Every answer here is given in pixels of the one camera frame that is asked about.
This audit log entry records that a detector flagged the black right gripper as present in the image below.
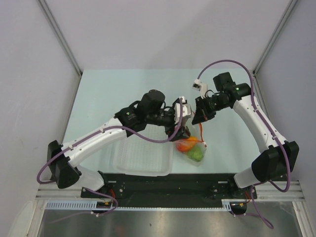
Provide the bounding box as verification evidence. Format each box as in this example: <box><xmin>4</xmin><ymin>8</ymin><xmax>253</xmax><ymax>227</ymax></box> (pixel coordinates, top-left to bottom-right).
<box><xmin>192</xmin><ymin>94</ymin><xmax>229</xmax><ymax>125</ymax></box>

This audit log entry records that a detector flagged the red orange toy mango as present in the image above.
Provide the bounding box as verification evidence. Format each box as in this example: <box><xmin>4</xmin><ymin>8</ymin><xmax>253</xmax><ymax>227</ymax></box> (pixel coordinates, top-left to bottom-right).
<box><xmin>175</xmin><ymin>136</ymin><xmax>201</xmax><ymax>152</ymax></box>

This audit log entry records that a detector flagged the clear zip top bag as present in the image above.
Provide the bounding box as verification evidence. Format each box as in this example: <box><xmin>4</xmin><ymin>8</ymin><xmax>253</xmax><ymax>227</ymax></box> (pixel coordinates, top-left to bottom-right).
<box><xmin>174</xmin><ymin>111</ymin><xmax>208</xmax><ymax>168</ymax></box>

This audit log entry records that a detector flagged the green custard apple toy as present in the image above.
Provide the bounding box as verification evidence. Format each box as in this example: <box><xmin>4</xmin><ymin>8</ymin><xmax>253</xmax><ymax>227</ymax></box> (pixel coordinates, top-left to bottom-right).
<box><xmin>186</xmin><ymin>146</ymin><xmax>204</xmax><ymax>162</ymax></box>

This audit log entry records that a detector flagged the grey toy fish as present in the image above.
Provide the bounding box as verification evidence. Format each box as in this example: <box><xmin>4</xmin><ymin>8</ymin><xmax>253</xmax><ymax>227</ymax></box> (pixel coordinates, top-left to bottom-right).
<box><xmin>186</xmin><ymin>125</ymin><xmax>194</xmax><ymax>137</ymax></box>

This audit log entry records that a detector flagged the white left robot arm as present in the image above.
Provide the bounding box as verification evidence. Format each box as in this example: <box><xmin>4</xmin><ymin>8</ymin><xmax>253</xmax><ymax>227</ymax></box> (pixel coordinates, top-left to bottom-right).
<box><xmin>44</xmin><ymin>89</ymin><xmax>192</xmax><ymax>198</ymax></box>

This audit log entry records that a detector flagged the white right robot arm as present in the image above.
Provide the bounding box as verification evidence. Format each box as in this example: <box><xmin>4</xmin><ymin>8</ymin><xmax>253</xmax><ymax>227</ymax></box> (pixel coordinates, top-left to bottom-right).
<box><xmin>192</xmin><ymin>72</ymin><xmax>299</xmax><ymax>198</ymax></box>

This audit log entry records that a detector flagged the white perforated plastic basket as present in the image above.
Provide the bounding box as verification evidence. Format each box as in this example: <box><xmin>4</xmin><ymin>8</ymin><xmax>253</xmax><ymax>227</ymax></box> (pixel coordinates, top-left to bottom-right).
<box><xmin>112</xmin><ymin>135</ymin><xmax>173</xmax><ymax>177</ymax></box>

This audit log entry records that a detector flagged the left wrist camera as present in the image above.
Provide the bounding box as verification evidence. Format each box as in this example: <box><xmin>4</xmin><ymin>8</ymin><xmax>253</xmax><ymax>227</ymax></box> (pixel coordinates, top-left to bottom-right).
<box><xmin>172</xmin><ymin>96</ymin><xmax>192</xmax><ymax>126</ymax></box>

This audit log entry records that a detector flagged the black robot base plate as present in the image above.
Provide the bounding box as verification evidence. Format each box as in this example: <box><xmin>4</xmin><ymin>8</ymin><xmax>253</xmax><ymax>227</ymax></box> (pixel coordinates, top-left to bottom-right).
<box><xmin>80</xmin><ymin>173</ymin><xmax>256</xmax><ymax>208</ymax></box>

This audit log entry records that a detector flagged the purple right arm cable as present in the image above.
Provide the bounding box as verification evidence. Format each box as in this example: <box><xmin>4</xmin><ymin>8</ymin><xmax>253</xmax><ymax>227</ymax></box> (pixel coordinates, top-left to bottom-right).
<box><xmin>198</xmin><ymin>59</ymin><xmax>291</xmax><ymax>193</ymax></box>

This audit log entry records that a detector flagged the white slotted cable duct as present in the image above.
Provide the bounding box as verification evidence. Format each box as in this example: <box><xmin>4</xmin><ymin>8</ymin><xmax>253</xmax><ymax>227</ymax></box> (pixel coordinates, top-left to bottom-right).
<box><xmin>45</xmin><ymin>200</ymin><xmax>99</xmax><ymax>209</ymax></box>

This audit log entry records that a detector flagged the aluminium frame rail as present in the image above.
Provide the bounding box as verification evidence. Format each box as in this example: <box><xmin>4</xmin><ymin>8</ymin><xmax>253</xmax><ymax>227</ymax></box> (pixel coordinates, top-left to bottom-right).
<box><xmin>36</xmin><ymin>0</ymin><xmax>83</xmax><ymax>78</ymax></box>

